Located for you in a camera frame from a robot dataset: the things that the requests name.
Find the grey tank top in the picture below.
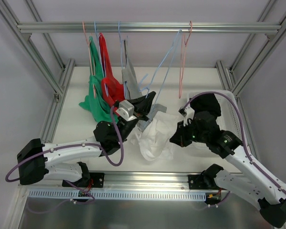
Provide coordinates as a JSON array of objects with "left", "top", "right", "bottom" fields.
[{"left": 122, "top": 40, "right": 167, "bottom": 122}]

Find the blue hanger of grey top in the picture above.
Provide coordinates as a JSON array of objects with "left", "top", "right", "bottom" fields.
[{"left": 118, "top": 21, "right": 128, "bottom": 99}]

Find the white tank top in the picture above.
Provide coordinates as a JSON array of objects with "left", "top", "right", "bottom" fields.
[{"left": 132, "top": 111, "right": 180, "bottom": 161}]

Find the black tank top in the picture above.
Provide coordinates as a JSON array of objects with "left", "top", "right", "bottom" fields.
[{"left": 190, "top": 94, "right": 221, "bottom": 118}]

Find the pink wire hanger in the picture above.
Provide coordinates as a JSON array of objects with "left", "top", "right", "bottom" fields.
[{"left": 178, "top": 21, "right": 193, "bottom": 99}]

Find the blue hanger of white top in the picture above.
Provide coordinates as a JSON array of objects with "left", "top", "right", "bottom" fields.
[{"left": 137, "top": 29, "right": 183, "bottom": 129}]

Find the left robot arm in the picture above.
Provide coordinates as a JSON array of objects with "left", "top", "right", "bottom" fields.
[{"left": 17, "top": 91, "right": 156, "bottom": 187}]

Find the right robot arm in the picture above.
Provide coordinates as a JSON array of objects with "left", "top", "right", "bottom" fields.
[{"left": 170, "top": 109, "right": 286, "bottom": 228}]

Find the red tank top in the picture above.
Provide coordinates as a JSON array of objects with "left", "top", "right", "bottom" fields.
[{"left": 99, "top": 33, "right": 125, "bottom": 107}]

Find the green tank top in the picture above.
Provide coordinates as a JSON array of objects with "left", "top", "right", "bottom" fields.
[{"left": 79, "top": 36, "right": 112, "bottom": 123}]

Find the blue hanger with red top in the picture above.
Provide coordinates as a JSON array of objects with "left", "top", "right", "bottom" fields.
[{"left": 93, "top": 21, "right": 110, "bottom": 97}]

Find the pink hanger with green top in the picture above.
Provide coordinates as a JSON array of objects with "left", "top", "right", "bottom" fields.
[{"left": 82, "top": 21, "right": 97, "bottom": 98}]

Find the white plastic basket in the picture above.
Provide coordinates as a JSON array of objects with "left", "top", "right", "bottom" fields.
[{"left": 186, "top": 89, "right": 248, "bottom": 153}]

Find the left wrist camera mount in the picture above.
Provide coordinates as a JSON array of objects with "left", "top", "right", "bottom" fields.
[{"left": 115, "top": 100, "right": 136, "bottom": 121}]

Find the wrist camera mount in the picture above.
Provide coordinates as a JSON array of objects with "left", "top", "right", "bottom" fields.
[
  {"left": 115, "top": 100, "right": 136, "bottom": 121},
  {"left": 178, "top": 105, "right": 194, "bottom": 126}
]

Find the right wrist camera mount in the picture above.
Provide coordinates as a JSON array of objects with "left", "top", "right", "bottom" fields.
[{"left": 178, "top": 105, "right": 194, "bottom": 126}]

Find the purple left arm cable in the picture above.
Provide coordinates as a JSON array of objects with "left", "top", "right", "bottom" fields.
[{"left": 5, "top": 106, "right": 124, "bottom": 183}]

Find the white perforated cable duct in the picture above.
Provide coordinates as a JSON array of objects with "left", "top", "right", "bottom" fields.
[{"left": 28, "top": 189, "right": 206, "bottom": 202}]

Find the aluminium frame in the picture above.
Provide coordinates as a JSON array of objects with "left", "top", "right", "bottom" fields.
[{"left": 0, "top": 0, "right": 286, "bottom": 229}]

